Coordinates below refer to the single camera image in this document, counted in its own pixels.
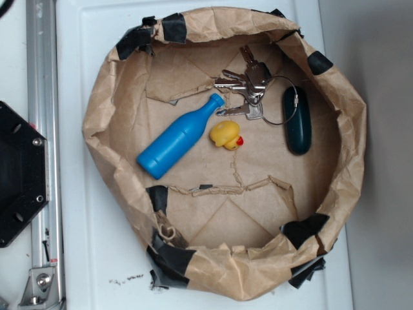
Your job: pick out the yellow rubber duck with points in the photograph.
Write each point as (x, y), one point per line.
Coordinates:
(226, 134)

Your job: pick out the blue plastic bottle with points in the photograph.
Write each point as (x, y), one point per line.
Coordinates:
(175, 141)

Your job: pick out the brown paper bag bin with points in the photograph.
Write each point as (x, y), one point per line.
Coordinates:
(237, 223)

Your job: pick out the silver key bunch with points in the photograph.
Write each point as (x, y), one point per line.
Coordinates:
(251, 85)

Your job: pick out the dark teal oval case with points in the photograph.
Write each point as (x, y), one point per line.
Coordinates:
(298, 128)

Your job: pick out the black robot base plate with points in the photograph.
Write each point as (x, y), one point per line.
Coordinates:
(23, 174)

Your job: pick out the aluminium rail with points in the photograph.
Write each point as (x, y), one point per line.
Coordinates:
(41, 43)

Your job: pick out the metal corner bracket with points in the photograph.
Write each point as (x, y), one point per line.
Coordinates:
(41, 290)

